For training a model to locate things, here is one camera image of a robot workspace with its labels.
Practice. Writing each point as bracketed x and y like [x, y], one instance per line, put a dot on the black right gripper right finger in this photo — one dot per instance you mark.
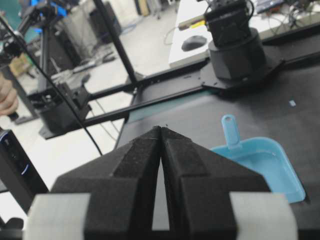
[211, 197]

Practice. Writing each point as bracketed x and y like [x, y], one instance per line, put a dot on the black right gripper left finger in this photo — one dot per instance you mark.
[109, 198]

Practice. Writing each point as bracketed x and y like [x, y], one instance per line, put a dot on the light blue plastic dustpan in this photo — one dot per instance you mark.
[264, 156]

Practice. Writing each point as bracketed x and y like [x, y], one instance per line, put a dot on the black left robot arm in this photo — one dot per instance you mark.
[237, 57]

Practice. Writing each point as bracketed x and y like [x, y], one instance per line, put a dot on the human hand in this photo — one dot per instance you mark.
[8, 97]

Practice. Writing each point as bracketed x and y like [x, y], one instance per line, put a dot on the black device with blue light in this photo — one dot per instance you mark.
[17, 172]

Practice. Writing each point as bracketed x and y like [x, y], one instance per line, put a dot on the small paper scrap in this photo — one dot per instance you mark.
[292, 103]

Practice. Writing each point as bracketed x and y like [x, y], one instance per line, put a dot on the black computer mouse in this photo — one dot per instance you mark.
[193, 42]

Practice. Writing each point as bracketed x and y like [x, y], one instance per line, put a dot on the white desk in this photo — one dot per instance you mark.
[205, 26]

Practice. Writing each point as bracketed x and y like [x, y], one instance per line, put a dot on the black tripod stand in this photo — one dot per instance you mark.
[42, 15]

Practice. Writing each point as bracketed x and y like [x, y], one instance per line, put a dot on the black aluminium frame rails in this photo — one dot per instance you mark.
[63, 110]

